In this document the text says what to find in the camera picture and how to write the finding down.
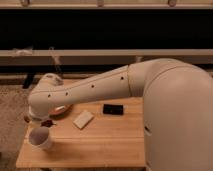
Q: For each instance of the black rectangular object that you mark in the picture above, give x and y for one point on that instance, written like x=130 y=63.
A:
x=113 y=109

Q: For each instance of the dark red pepper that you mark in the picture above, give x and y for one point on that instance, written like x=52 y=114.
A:
x=48 y=123

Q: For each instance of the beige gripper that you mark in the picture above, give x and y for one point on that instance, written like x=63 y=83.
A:
x=37 y=119

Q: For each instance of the orange bowl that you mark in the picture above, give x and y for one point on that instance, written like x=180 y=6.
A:
x=59 y=110

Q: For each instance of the wooden table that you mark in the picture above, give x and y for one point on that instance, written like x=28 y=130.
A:
x=107 y=141

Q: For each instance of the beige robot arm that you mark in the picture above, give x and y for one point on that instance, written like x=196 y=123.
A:
x=177 y=108

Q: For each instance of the beige sponge block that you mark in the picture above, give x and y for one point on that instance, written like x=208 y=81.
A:
x=83 y=119

